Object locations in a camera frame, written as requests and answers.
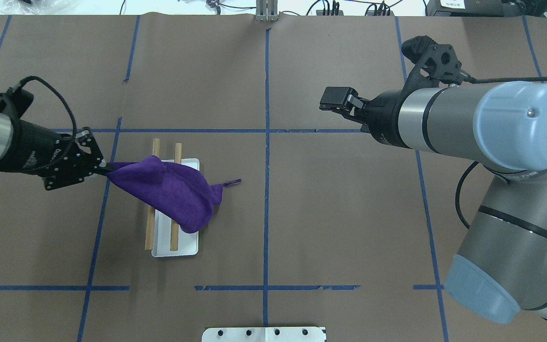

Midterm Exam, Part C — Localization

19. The aluminium extrusion post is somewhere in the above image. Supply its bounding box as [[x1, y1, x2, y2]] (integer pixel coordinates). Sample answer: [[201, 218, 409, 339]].
[[255, 0, 279, 22]]

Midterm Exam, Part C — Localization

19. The grey robot arm Robotiq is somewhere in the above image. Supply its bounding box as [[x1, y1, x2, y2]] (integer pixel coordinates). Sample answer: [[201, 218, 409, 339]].
[[319, 81, 547, 324]]

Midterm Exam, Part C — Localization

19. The wooden rack rod inner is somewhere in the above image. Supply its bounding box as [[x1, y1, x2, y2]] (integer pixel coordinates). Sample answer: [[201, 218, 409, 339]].
[[170, 142, 182, 251]]

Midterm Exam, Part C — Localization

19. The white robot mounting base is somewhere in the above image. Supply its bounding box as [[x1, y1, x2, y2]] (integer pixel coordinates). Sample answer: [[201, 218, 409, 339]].
[[201, 326, 328, 342]]

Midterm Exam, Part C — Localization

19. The black braided cable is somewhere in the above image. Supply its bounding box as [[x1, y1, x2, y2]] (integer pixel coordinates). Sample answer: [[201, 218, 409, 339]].
[[10, 75, 78, 157]]

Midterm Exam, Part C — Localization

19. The purple microfiber towel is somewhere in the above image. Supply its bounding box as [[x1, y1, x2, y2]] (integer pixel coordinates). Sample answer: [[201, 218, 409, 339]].
[[106, 155, 241, 234]]

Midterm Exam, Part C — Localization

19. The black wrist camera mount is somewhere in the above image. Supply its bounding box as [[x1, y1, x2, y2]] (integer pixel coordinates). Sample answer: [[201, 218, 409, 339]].
[[0, 85, 34, 119]]

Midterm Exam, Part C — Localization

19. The clear plastic bag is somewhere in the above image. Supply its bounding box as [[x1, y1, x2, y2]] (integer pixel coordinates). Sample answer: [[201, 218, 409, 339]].
[[0, 0, 82, 15]]

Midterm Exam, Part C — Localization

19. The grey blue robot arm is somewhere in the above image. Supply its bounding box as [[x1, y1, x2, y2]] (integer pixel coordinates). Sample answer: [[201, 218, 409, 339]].
[[0, 100, 113, 190]]

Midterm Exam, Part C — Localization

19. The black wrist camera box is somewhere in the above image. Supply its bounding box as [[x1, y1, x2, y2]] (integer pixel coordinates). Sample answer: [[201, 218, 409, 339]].
[[401, 36, 471, 92]]

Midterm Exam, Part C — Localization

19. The white rack base tray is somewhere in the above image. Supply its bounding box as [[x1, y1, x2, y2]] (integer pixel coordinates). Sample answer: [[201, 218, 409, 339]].
[[151, 158, 200, 257]]

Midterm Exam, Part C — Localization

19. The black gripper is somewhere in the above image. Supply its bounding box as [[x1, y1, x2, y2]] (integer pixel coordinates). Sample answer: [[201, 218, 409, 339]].
[[9, 120, 115, 190]]

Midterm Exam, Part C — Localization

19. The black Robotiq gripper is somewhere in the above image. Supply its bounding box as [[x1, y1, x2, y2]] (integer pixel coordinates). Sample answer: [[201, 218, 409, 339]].
[[319, 86, 409, 149]]

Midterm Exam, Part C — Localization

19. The black electronics box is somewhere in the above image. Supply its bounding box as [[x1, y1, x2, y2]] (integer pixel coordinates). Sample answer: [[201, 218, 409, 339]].
[[425, 0, 547, 17]]

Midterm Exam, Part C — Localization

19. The black power strip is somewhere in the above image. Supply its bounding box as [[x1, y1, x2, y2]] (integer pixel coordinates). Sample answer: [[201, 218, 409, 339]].
[[315, 0, 344, 17]]

